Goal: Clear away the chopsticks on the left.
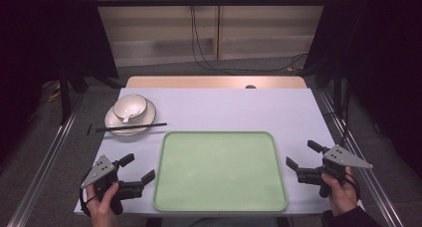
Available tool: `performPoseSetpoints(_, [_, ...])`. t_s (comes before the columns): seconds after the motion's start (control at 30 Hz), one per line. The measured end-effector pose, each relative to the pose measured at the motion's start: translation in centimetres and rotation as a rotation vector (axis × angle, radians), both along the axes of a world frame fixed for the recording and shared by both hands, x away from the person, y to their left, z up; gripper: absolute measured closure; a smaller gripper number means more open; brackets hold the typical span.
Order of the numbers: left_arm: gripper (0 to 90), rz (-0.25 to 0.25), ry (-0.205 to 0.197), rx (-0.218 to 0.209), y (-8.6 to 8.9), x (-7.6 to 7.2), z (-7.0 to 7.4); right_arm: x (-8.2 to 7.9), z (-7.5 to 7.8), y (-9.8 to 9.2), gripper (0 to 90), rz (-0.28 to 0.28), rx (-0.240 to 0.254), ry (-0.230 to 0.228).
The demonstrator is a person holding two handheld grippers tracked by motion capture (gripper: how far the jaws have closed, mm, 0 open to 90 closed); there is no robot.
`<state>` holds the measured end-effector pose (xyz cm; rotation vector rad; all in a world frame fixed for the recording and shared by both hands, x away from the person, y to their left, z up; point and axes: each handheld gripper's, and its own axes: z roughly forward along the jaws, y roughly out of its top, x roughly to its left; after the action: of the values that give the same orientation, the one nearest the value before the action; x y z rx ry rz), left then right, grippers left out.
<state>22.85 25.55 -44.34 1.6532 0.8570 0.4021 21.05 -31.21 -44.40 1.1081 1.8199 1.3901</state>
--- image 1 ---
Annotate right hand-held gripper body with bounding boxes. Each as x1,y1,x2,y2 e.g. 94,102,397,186
295,143,374,199

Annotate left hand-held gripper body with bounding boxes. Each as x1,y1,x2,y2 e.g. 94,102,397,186
80,154,145,216

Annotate person's right hand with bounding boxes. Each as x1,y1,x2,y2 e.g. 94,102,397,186
320,166,359,218

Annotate person's left hand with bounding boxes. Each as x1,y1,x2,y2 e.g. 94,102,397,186
86,182,120,227

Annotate black chopsticks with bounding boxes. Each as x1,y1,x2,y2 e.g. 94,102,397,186
95,121,168,133

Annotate white ceramic spoon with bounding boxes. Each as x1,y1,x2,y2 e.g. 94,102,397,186
119,109,144,123

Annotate white plate with dark rim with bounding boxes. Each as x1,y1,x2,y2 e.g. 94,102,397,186
104,99,157,137

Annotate white bowl with dark rim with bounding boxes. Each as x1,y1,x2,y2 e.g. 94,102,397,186
111,94,148,124

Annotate green plastic tray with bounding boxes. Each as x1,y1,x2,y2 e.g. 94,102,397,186
152,130,289,213

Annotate white table cover sheet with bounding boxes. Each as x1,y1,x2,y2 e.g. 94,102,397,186
73,87,365,218

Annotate person's grey clothing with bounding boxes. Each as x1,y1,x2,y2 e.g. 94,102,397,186
145,216,291,227

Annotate wooden desk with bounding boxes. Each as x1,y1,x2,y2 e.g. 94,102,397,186
125,75,308,90

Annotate black curtain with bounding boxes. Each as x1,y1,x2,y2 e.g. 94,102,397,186
0,0,119,165
303,0,422,180

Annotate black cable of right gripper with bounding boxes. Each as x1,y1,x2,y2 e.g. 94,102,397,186
343,172,361,202

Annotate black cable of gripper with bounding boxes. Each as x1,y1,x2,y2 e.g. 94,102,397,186
343,172,361,202
78,166,100,219

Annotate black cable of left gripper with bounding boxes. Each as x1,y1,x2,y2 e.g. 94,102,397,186
78,166,100,219

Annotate aluminium frame rail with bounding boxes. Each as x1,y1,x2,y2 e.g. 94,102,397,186
6,93,86,227
317,90,405,227

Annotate black stand post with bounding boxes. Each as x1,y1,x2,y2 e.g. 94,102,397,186
332,60,343,106
59,67,73,125

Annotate yellow cable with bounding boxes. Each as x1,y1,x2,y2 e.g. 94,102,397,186
45,82,63,104

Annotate black wall cable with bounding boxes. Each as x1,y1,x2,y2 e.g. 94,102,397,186
188,0,310,75

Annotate black horizontal frame bar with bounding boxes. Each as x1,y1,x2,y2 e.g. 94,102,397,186
94,0,330,8

